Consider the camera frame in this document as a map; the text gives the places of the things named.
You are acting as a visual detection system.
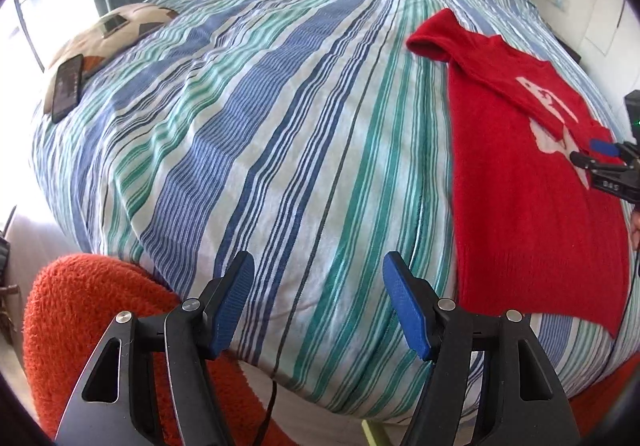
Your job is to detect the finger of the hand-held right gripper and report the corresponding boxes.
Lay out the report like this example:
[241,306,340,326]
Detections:
[569,151,630,173]
[589,139,640,163]

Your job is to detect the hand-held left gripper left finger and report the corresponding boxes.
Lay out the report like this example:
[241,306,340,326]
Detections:
[55,251,256,446]

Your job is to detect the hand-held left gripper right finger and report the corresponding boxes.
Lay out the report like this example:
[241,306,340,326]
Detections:
[382,251,583,446]

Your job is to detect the red knitted sweater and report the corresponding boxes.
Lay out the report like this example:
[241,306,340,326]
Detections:
[406,9,632,339]

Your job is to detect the dark nightstand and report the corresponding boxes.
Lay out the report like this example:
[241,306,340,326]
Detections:
[550,26,584,66]

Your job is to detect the white wardrobe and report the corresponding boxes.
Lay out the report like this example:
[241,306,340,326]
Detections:
[575,0,640,112]

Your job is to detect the light green object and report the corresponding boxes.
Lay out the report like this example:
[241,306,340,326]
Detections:
[362,420,392,446]

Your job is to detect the orange fluffy rug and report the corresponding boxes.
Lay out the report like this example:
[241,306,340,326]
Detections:
[22,253,632,446]

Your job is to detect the striped bedspread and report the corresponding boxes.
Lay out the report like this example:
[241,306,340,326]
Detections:
[32,0,633,427]

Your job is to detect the black smartphone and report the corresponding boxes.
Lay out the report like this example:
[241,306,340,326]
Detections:
[51,54,85,123]

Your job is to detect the brown patterned cushion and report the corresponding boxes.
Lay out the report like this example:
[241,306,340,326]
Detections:
[42,4,181,114]

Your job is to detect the window with railing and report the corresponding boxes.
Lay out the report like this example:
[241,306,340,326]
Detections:
[10,0,96,73]

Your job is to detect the black cable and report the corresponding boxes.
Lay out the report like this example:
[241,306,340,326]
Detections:
[257,376,277,446]
[616,251,640,334]

